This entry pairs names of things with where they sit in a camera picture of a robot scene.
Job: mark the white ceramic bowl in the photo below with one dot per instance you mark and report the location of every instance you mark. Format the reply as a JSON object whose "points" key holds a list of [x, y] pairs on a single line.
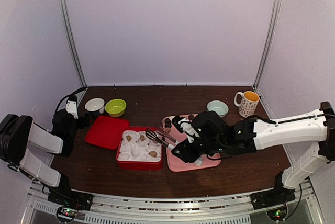
{"points": [[95, 106]]}

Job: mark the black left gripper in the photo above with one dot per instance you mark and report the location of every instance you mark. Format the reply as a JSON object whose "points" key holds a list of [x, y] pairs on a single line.
{"points": [[84, 121]]}

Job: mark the green plastic bowl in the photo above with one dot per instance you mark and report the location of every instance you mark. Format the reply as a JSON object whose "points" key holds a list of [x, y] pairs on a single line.
{"points": [[115, 108]]}

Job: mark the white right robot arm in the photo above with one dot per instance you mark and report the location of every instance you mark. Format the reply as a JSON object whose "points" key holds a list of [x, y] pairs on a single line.
{"points": [[256, 133]]}

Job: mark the dark chocolate tray left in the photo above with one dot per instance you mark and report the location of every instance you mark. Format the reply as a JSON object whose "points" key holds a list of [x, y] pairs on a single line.
{"points": [[167, 123]]}

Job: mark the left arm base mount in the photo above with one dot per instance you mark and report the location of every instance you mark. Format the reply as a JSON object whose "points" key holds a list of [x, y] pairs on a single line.
{"points": [[76, 200]]}

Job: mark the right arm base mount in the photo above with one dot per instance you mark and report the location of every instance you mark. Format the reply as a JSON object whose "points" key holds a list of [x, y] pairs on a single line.
{"points": [[268, 199]]}

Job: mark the aluminium frame post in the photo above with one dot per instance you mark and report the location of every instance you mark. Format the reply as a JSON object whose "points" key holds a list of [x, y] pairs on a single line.
{"points": [[71, 42], [276, 7]]}

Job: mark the aluminium frame post right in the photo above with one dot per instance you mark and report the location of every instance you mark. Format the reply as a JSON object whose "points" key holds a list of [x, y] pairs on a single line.
{"points": [[276, 7]]}

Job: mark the white paper liner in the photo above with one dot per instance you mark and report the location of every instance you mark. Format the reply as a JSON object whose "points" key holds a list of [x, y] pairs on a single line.
{"points": [[137, 150]]}

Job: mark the red tin box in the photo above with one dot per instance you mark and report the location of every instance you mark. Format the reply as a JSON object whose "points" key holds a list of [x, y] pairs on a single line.
{"points": [[142, 166]]}

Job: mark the red tin lid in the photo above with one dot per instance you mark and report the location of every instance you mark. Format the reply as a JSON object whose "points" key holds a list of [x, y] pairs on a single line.
{"points": [[106, 132]]}

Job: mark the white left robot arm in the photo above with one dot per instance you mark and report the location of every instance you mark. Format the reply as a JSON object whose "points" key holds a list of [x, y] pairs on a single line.
{"points": [[19, 133]]}

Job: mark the white floral mug yellow inside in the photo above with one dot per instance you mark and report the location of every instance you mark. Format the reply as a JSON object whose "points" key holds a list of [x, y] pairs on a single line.
{"points": [[246, 103]]}

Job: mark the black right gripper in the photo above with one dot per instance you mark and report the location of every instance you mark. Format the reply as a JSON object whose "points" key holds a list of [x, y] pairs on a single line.
{"points": [[187, 155]]}

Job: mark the aluminium frame post left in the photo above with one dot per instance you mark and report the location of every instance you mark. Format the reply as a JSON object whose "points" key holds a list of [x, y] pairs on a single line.
{"points": [[71, 42]]}

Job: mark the aluminium front rail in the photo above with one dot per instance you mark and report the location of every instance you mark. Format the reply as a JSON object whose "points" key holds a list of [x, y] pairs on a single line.
{"points": [[236, 208]]}

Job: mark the pink plastic tray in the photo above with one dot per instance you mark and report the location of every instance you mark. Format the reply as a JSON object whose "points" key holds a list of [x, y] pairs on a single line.
{"points": [[177, 165]]}

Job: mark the light blue ceramic bowl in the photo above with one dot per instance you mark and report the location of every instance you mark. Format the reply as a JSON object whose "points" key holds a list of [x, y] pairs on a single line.
{"points": [[219, 107]]}

